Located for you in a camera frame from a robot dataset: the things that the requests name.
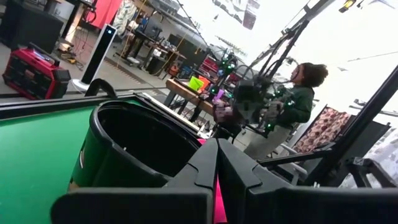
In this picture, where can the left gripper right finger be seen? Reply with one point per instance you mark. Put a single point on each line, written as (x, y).
(311, 205)

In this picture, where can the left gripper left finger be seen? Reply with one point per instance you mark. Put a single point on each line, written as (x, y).
(140, 205)

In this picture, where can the pink pumpkin bucket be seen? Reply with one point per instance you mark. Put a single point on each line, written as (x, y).
(220, 202)

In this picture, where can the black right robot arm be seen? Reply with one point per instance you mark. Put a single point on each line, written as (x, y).
(248, 90)

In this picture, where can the orange plastic container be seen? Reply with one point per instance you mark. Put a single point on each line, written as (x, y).
(206, 82)

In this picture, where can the white chair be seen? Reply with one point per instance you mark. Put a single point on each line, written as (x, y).
(292, 161)

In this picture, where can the green plastic container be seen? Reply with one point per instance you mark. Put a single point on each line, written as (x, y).
(196, 83)

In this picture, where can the wooden work table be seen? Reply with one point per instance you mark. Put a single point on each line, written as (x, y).
(183, 93)

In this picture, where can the black plastic bucket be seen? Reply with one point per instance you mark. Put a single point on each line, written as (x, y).
(140, 140)

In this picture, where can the person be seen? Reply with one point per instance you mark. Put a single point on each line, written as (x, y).
(298, 102)

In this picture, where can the red white patterned cushion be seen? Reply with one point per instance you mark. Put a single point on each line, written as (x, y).
(323, 130)

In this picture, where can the dark grey metal stand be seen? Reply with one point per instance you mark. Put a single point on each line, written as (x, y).
(357, 125)

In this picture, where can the green table mat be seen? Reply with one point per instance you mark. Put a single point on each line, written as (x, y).
(31, 155)

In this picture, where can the white tower fan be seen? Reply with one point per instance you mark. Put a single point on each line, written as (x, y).
(99, 53)

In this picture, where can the red hanging cloth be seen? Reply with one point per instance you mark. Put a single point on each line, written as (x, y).
(105, 12)

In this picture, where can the red black toolbox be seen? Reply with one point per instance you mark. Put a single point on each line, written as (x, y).
(28, 71)

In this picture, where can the black cabinet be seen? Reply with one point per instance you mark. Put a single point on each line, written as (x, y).
(31, 28)

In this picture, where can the black camera rig pole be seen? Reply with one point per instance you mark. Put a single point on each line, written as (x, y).
(289, 46)

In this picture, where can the black frame clamp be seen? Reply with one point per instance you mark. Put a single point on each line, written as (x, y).
(100, 81)

